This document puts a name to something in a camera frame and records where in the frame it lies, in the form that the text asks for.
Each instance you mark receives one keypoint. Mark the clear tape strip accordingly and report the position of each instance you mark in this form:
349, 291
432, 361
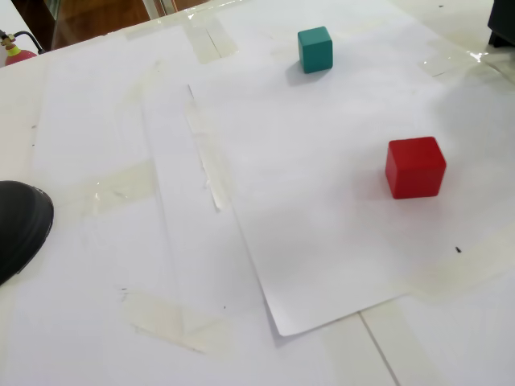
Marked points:
173, 321
454, 277
209, 161
450, 60
211, 40
116, 189

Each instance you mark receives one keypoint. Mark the black rounded plastic object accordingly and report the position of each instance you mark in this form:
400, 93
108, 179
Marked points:
22, 229

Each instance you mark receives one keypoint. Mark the brown wooden cabinet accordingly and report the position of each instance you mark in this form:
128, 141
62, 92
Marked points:
104, 18

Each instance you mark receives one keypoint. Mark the white paper sheet curled corner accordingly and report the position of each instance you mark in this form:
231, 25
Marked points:
322, 241

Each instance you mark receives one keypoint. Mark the red cube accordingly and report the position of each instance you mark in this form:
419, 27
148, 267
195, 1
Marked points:
414, 169

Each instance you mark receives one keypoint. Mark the white paper sheet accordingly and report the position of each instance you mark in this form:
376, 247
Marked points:
96, 104

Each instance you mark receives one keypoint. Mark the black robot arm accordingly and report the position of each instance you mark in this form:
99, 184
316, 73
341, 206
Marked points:
503, 24

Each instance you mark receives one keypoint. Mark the red fire extinguisher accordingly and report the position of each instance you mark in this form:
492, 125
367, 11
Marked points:
18, 56

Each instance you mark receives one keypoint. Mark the teal blue cube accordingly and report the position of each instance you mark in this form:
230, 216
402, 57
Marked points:
316, 50

